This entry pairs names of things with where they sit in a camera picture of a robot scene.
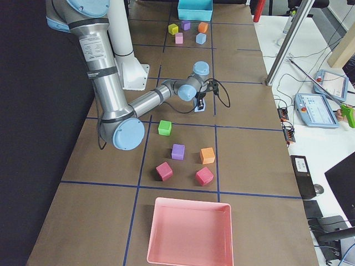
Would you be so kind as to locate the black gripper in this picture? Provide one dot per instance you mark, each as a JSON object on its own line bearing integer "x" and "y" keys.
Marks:
{"x": 200, "y": 97}

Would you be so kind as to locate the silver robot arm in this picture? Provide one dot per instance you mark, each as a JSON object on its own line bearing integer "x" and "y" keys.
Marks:
{"x": 104, "y": 37}

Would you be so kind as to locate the green foam block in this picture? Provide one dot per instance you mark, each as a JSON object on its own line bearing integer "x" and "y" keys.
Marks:
{"x": 164, "y": 128}

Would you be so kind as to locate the purple foam block right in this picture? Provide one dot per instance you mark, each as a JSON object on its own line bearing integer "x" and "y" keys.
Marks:
{"x": 178, "y": 152}

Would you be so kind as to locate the purple foam block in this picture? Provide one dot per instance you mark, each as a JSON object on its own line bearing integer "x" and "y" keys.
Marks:
{"x": 185, "y": 25}
{"x": 178, "y": 152}

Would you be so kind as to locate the orange foam block right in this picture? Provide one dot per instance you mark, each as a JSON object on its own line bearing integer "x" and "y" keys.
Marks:
{"x": 207, "y": 155}

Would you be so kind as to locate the orange foam block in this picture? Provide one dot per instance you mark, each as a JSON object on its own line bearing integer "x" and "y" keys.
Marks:
{"x": 207, "y": 155}
{"x": 203, "y": 27}

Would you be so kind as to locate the pink red foam block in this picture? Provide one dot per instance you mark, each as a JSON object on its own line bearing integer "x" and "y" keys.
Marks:
{"x": 204, "y": 176}

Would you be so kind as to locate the orange foam block left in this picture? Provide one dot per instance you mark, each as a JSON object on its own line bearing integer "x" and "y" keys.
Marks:
{"x": 203, "y": 27}

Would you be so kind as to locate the dark red foam block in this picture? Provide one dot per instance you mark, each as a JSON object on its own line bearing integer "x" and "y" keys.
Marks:
{"x": 164, "y": 171}

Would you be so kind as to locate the yellow foam block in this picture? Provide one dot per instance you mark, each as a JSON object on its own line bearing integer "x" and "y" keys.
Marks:
{"x": 173, "y": 29}

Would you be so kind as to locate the purple foam block left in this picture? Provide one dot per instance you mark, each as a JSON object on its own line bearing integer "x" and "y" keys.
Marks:
{"x": 185, "y": 25}

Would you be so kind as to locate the orange black connector far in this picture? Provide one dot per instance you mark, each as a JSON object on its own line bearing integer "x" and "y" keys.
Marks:
{"x": 283, "y": 114}

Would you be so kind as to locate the orange black connector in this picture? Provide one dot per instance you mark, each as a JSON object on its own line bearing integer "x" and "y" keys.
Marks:
{"x": 283, "y": 114}
{"x": 289, "y": 132}

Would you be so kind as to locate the orange black connector near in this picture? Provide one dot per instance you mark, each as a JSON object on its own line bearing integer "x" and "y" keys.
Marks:
{"x": 289, "y": 132}

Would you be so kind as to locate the teal plastic bin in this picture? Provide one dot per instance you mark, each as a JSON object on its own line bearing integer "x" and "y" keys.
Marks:
{"x": 195, "y": 10}

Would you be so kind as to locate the near teach pendant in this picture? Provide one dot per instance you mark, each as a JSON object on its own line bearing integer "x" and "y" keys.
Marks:
{"x": 315, "y": 111}

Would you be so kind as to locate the teach pendant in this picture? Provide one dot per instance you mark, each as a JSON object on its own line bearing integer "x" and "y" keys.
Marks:
{"x": 315, "y": 111}
{"x": 335, "y": 84}

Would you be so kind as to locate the red cylinder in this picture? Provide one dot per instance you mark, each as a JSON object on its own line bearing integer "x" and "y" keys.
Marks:
{"x": 258, "y": 10}

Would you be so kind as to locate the black power box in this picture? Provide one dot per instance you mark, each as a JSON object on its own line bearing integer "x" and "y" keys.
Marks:
{"x": 303, "y": 177}

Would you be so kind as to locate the pink plastic tray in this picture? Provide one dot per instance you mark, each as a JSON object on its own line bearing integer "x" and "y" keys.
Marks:
{"x": 186, "y": 232}

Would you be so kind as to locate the far teach pendant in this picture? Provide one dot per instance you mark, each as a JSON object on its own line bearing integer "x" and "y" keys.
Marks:
{"x": 335, "y": 84}

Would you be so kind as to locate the green grabber tool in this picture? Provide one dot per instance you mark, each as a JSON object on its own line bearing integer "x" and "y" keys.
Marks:
{"x": 347, "y": 111}

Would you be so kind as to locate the black monitor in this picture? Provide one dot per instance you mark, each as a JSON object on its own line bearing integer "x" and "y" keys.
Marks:
{"x": 341, "y": 181}

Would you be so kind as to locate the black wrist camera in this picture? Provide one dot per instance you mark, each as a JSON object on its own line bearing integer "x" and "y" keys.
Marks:
{"x": 213, "y": 86}

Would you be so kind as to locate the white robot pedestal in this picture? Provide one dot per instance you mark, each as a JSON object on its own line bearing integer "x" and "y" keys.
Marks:
{"x": 133, "y": 75}

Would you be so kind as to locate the aluminium frame post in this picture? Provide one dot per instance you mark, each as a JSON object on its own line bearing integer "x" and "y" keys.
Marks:
{"x": 302, "y": 13}

